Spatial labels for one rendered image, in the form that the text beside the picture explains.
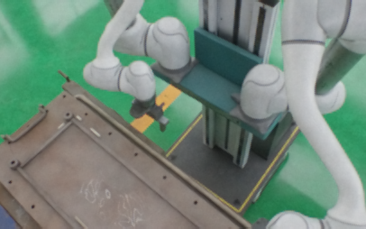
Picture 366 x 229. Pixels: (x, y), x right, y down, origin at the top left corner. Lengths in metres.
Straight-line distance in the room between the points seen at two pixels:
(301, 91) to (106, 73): 0.78
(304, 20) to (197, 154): 1.81
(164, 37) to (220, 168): 1.23
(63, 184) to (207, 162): 1.31
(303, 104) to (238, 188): 1.63
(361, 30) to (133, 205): 0.92
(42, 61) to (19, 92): 0.41
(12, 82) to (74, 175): 2.50
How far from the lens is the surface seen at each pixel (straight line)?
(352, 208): 0.92
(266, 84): 1.34
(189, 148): 2.54
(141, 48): 1.60
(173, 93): 3.21
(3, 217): 2.36
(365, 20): 0.87
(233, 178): 2.45
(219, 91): 1.63
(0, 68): 4.02
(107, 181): 1.37
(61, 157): 1.47
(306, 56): 0.84
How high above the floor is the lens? 2.59
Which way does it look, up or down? 57 degrees down
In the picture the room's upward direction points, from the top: 7 degrees counter-clockwise
